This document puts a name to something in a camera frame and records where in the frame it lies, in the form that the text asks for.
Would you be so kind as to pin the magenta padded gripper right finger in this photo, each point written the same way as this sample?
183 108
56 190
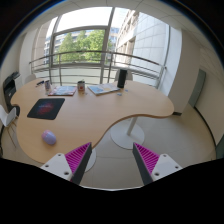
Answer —
153 166

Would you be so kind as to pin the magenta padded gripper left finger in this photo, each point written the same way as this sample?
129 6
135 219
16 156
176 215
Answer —
70 166

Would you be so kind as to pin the lilac computer mouse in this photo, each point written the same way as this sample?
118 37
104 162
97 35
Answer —
48 137

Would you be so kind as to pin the black mouse pad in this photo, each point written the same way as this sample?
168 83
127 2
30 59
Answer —
46 108

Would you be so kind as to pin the white round table base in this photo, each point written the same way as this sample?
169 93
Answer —
126 132

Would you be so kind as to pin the wooden curved table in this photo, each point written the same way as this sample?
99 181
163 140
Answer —
83 117

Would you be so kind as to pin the red magazine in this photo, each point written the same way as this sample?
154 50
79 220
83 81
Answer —
63 91

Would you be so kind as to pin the blue open magazine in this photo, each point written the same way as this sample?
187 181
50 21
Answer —
103 88

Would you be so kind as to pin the red and white mug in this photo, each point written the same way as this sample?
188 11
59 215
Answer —
81 85

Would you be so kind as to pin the purple patterned cup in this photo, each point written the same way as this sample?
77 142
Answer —
47 85

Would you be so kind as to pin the black speaker box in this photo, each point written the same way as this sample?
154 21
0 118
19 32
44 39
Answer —
122 78

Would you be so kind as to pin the white chair behind table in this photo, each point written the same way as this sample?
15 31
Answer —
30 78

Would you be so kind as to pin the metal balcony railing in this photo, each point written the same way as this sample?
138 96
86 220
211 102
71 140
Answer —
94 67

